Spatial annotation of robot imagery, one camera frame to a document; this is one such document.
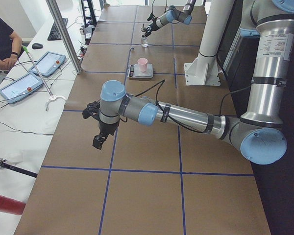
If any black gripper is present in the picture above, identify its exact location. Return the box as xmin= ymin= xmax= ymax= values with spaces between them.
xmin=92 ymin=120 xmax=120 ymax=150
xmin=142 ymin=21 xmax=161 ymax=38

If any glass bottle with metal pourer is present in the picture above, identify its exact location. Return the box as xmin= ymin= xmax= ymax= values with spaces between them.
xmin=141 ymin=24 xmax=148 ymax=47

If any pink plastic cup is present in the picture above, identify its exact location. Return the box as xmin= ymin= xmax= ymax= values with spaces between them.
xmin=137 ymin=57 xmax=148 ymax=72

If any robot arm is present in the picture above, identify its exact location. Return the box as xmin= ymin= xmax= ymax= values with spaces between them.
xmin=82 ymin=0 xmax=294 ymax=165
xmin=141 ymin=0 xmax=196 ymax=39

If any digital kitchen scale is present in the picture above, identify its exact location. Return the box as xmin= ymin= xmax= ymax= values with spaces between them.
xmin=127 ymin=63 xmax=153 ymax=79

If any blue teach pendant near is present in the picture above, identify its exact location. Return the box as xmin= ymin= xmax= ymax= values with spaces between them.
xmin=0 ymin=72 xmax=43 ymax=104

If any blue teach pendant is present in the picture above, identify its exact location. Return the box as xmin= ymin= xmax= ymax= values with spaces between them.
xmin=34 ymin=51 xmax=66 ymax=77
xmin=0 ymin=72 xmax=43 ymax=104

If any blue teach pendant far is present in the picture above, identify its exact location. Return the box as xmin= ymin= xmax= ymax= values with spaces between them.
xmin=34 ymin=51 xmax=66 ymax=77

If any black keyboard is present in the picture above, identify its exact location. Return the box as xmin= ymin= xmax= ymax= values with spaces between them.
xmin=47 ymin=23 xmax=62 ymax=41

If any black rod tool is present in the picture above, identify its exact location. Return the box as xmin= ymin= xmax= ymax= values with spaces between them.
xmin=0 ymin=158 xmax=38 ymax=178

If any black computer mouse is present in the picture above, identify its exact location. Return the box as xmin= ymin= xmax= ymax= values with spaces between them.
xmin=31 ymin=43 xmax=43 ymax=49

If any red cylinder bottle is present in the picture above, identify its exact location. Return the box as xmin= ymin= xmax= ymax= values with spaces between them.
xmin=0 ymin=195 xmax=26 ymax=215

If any person in black shirt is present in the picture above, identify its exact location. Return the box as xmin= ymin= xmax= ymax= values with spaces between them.
xmin=0 ymin=18 xmax=24 ymax=71

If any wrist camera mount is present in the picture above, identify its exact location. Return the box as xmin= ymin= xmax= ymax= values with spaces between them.
xmin=82 ymin=101 xmax=100 ymax=121
xmin=147 ymin=12 xmax=158 ymax=22

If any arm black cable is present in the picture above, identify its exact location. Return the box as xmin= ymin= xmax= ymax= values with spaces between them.
xmin=120 ymin=78 xmax=252 ymax=134
xmin=150 ymin=0 xmax=171 ymax=19

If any green handled reacher grabber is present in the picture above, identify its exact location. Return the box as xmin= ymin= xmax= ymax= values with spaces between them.
xmin=22 ymin=46 xmax=67 ymax=112

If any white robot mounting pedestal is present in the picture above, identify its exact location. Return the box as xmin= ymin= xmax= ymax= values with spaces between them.
xmin=184 ymin=0 xmax=234 ymax=86

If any aluminium frame post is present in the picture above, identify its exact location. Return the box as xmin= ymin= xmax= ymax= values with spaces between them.
xmin=46 ymin=0 xmax=82 ymax=74

